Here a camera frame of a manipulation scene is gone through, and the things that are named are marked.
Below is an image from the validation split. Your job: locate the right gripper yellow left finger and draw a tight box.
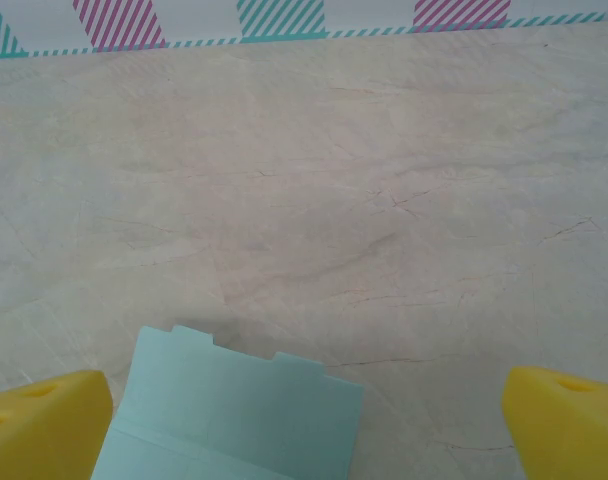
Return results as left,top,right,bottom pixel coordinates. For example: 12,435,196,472
0,369,114,480

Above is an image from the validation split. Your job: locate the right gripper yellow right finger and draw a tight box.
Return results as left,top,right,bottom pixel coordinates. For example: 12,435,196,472
501,365,608,480

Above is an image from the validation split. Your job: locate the light blue paper box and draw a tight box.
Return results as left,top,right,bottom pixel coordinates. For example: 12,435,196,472
89,324,364,480

